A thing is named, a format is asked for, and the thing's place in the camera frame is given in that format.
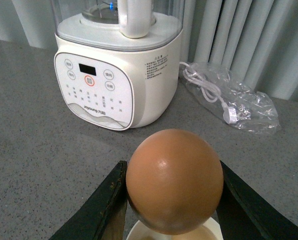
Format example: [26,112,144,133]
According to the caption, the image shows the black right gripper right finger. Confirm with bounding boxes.
[216,162,298,240]

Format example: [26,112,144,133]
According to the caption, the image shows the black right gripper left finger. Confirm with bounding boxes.
[50,160,128,240]

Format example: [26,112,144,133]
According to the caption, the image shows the brown egg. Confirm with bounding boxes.
[126,129,224,235]

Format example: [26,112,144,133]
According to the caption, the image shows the white ceramic bowl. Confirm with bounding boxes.
[126,217,223,240]

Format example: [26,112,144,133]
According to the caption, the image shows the clear plastic bag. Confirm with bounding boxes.
[179,62,281,135]

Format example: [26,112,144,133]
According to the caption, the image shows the white Joyoung blender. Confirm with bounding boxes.
[51,0,185,131]

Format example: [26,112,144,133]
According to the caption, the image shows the grey curtain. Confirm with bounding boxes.
[0,0,298,102]

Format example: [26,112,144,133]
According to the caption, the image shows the white power cable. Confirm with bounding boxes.
[179,61,238,125]

